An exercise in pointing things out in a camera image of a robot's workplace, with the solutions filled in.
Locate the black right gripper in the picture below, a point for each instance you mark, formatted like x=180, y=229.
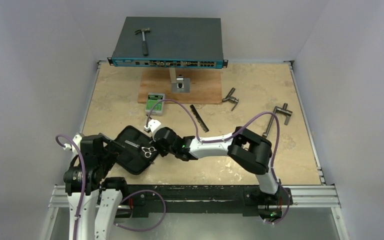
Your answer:
x=160, y=145

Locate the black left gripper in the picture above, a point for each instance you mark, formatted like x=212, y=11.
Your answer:
x=112, y=153

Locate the silver thinning scissors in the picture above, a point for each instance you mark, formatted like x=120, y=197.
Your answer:
x=147, y=151

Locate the black zipper tool case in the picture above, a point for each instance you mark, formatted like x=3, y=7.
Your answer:
x=132, y=159

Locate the black hair comb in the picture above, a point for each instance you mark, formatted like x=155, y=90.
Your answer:
x=199, y=118

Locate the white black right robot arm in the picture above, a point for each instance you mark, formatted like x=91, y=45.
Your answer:
x=248, y=149

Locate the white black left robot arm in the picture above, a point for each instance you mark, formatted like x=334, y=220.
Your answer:
x=93, y=198

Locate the green grey device box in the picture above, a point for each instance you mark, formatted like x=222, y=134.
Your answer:
x=153, y=106

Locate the brown wooden board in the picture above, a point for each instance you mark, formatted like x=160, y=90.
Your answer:
x=205, y=85

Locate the small grey hammer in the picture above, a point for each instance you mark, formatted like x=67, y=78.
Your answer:
x=143, y=32

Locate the metal bracket stand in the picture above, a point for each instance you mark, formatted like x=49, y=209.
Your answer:
x=179, y=83

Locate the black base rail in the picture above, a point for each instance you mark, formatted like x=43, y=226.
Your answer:
x=140, y=200

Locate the small metal door handle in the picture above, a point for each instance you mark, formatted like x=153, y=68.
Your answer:
x=230, y=98

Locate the grey network switch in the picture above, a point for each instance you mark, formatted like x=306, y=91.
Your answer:
x=173, y=42

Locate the aluminium table frame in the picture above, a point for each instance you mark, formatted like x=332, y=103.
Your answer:
x=317, y=197

